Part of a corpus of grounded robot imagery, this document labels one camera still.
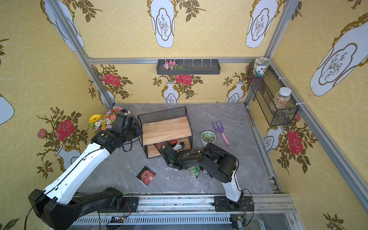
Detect small succulent white pot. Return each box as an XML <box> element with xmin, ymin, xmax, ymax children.
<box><xmin>201</xmin><ymin>131</ymin><xmax>216</xmax><ymax>147</ymax></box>

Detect black wire wall basket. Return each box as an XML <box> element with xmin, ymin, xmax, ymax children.
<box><xmin>251</xmin><ymin>66</ymin><xmax>299</xmax><ymax>126</ymax></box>

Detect flower bouquet white fence planter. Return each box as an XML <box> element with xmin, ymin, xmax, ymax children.
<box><xmin>88</xmin><ymin>106</ymin><xmax>123</xmax><ymax>132</ymax></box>

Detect aluminium rail front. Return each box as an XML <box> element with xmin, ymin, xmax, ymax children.
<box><xmin>126</xmin><ymin>194</ymin><xmax>297</xmax><ymax>214</ymax></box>

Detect pink flowers in tray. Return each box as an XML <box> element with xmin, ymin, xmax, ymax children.
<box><xmin>163</xmin><ymin>60</ymin><xmax>184</xmax><ymax>70</ymax></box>

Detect glass jar white lid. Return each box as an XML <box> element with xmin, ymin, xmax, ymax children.
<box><xmin>273</xmin><ymin>87</ymin><xmax>292</xmax><ymax>110</ymax></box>

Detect purple garden fork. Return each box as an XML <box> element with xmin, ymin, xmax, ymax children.
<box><xmin>212</xmin><ymin>120</ymin><xmax>230</xmax><ymax>146</ymax></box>

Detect black wire two-tier shelf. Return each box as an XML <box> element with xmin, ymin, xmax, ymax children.
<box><xmin>138</xmin><ymin>106</ymin><xmax>193</xmax><ymax>159</ymax></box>

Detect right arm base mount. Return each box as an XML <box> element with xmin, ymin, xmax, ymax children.
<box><xmin>212</xmin><ymin>195</ymin><xmax>255</xmax><ymax>212</ymax></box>

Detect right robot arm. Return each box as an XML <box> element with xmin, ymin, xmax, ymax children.
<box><xmin>158</xmin><ymin>142</ymin><xmax>255</xmax><ymax>212</ymax></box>

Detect red tea bag shelf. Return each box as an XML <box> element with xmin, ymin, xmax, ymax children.
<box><xmin>136</xmin><ymin>166</ymin><xmax>156</xmax><ymax>185</ymax></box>

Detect green label jar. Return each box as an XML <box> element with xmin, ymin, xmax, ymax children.
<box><xmin>253</xmin><ymin>57</ymin><xmax>270</xmax><ymax>77</ymax></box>

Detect dark wall tray shelf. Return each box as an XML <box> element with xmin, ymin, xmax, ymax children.
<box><xmin>156</xmin><ymin>58</ymin><xmax>221</xmax><ymax>75</ymax></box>

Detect red tea bag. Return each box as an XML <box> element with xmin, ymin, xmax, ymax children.
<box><xmin>169</xmin><ymin>140</ymin><xmax>178</xmax><ymax>145</ymax></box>

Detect small circuit board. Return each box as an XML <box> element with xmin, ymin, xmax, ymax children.
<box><xmin>110</xmin><ymin>216</ymin><xmax>125</xmax><ymax>223</ymax></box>

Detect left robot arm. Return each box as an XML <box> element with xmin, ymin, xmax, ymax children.
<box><xmin>28</xmin><ymin>109</ymin><xmax>142</xmax><ymax>230</ymax></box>

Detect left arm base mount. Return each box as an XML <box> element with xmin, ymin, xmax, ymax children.
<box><xmin>98</xmin><ymin>196</ymin><xmax>139</xmax><ymax>213</ymax></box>

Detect green tea bag shelf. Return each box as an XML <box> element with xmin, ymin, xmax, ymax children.
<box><xmin>188</xmin><ymin>166</ymin><xmax>200</xmax><ymax>178</ymax></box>

